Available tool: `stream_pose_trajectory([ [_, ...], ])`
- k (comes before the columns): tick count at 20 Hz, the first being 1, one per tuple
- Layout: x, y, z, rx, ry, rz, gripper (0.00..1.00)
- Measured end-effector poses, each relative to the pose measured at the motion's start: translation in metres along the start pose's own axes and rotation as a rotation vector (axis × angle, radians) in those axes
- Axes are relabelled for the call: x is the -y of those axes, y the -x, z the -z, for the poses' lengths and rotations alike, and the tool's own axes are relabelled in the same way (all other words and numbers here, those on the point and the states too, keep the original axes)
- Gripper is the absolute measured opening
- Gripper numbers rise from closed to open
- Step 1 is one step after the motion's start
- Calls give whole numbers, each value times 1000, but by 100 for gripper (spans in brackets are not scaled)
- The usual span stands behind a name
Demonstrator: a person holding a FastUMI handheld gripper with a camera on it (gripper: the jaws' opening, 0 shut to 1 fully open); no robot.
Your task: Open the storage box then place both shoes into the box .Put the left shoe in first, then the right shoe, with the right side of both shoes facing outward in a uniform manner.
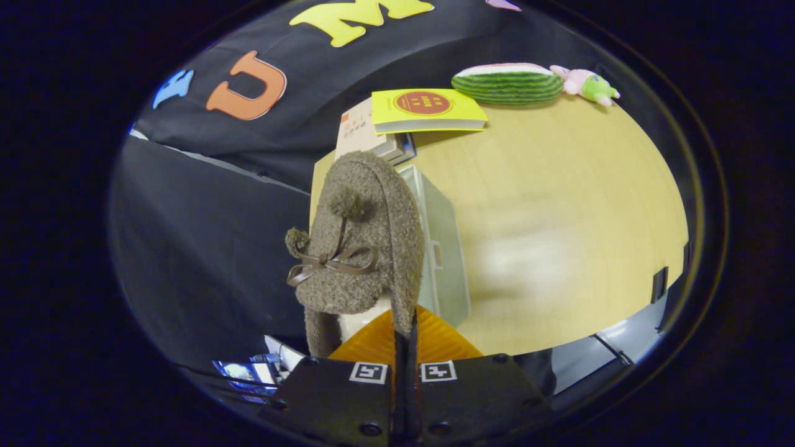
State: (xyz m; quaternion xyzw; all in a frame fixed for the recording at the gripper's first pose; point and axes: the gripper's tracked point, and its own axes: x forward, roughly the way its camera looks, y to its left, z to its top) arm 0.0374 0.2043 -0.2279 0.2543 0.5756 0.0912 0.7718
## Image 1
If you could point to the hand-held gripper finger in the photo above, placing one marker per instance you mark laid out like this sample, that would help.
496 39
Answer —
397 385
412 385

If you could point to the pale fabric storage box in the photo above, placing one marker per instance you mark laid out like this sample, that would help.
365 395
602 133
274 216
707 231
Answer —
444 279

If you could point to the brown fuzzy shoe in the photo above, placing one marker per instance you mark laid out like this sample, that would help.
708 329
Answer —
397 236

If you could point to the white paper piece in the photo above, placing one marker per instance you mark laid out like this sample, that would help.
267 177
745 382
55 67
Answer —
282 351

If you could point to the blue printed packet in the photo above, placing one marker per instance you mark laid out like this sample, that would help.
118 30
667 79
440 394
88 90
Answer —
245 372

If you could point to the blue cover book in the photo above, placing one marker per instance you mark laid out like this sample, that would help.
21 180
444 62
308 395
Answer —
404 149

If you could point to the beige book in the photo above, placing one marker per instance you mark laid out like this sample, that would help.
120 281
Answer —
355 133

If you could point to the yellow book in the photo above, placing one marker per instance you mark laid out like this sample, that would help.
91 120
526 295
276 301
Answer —
435 102

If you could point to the watermelon slice plush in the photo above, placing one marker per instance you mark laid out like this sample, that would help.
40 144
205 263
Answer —
509 87

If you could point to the pink and green plush toy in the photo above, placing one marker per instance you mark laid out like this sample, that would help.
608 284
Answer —
590 87

